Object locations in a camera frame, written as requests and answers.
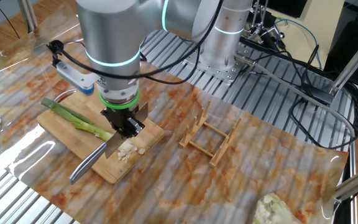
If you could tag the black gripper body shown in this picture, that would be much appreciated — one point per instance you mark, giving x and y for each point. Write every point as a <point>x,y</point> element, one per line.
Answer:
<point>121,115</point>

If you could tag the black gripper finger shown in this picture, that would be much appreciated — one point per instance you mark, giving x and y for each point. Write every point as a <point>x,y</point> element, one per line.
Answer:
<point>120,128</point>
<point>135,127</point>

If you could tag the green scallion stalk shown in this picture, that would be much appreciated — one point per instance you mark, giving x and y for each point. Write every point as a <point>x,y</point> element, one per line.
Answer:
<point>79,123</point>

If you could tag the steel cleaver knife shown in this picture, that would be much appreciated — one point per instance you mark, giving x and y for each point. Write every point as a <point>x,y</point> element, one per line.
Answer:
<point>87,165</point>

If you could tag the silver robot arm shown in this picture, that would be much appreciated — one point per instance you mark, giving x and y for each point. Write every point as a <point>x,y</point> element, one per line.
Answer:
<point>110,31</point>

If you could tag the plastic bag of chopped scallions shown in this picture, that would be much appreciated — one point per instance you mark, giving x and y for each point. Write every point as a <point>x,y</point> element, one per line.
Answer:
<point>272,211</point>

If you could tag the chopped scallion pieces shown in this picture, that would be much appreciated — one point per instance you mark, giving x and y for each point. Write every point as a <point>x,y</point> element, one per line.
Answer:
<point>126,149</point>

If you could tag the wooden cutting board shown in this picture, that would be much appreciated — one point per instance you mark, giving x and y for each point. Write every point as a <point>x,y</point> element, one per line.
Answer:
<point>73,137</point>

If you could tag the wooden peg rack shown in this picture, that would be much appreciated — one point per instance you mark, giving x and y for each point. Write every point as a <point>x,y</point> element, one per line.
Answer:
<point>197,124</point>

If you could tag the marble pattern plastic mat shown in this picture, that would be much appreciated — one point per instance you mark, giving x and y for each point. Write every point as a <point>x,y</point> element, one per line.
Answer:
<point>197,186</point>

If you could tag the silver robot mounting plate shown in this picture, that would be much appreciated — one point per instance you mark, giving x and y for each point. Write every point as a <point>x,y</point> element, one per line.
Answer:
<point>225,73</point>

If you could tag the metal clamp stand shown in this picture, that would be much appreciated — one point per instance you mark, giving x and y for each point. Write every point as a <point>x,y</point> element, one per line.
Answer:
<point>261,28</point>

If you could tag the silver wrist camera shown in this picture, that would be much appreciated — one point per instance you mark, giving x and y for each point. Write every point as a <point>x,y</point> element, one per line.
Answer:
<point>73,77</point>

